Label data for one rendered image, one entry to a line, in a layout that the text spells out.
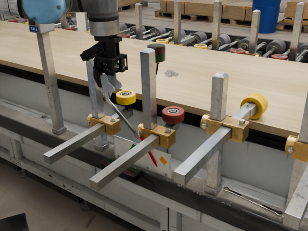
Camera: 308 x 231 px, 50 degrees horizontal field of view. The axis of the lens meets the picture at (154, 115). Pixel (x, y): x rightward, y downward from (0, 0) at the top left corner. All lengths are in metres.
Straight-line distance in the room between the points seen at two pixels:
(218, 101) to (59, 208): 1.50
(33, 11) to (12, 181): 1.84
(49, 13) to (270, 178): 0.91
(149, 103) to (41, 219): 1.29
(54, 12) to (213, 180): 0.68
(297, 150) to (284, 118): 0.29
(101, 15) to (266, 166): 0.76
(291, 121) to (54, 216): 1.51
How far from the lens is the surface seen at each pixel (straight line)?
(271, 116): 1.21
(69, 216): 2.16
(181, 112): 1.18
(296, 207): 0.73
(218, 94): 0.96
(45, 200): 2.33
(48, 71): 1.44
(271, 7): 6.72
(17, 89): 2.12
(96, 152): 1.37
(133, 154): 1.03
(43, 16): 0.89
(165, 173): 1.19
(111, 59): 1.02
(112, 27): 1.01
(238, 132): 0.97
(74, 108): 1.76
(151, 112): 1.12
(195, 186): 1.16
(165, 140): 1.12
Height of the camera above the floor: 1.41
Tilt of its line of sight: 26 degrees down
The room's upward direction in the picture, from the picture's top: 2 degrees counter-clockwise
